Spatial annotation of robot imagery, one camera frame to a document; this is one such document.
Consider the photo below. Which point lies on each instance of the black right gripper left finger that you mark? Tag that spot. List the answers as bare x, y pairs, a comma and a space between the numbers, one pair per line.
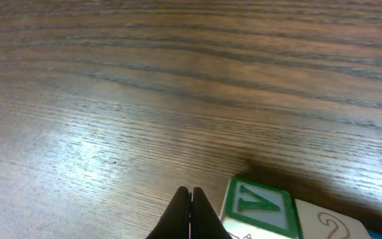
175, 221

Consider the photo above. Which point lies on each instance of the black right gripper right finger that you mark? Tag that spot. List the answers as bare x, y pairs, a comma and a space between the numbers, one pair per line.
204, 222

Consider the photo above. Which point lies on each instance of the pineapple 2 block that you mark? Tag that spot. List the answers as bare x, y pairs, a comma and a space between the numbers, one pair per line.
320, 223

